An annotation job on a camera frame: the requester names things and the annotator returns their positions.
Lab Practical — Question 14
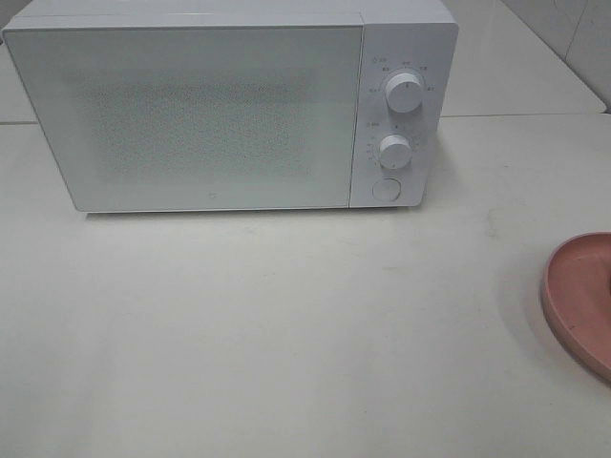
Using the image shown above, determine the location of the round white door button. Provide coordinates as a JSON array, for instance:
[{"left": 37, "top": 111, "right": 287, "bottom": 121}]
[{"left": 372, "top": 178, "right": 401, "bottom": 202}]

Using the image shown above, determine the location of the pink round plate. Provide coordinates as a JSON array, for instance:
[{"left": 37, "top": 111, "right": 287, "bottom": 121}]
[{"left": 541, "top": 232, "right": 610, "bottom": 381}]

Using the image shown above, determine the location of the white microwave door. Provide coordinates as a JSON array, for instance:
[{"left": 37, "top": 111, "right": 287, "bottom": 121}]
[{"left": 5, "top": 27, "right": 362, "bottom": 213}]

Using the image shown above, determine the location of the lower white microwave knob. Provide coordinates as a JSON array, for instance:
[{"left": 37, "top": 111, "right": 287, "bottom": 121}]
[{"left": 378, "top": 135, "right": 413, "bottom": 170}]

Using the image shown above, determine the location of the white microwave knob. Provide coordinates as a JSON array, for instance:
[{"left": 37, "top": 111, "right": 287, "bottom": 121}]
[
  {"left": 385, "top": 71, "right": 423, "bottom": 114},
  {"left": 378, "top": 135, "right": 413, "bottom": 170}
]

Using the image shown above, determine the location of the upper white microwave knob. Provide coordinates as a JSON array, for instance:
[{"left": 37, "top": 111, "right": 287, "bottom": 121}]
[{"left": 385, "top": 71, "right": 423, "bottom": 114}]

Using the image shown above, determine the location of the white microwave oven body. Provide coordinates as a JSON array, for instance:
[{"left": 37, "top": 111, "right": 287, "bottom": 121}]
[{"left": 2, "top": 1, "right": 458, "bottom": 211}]

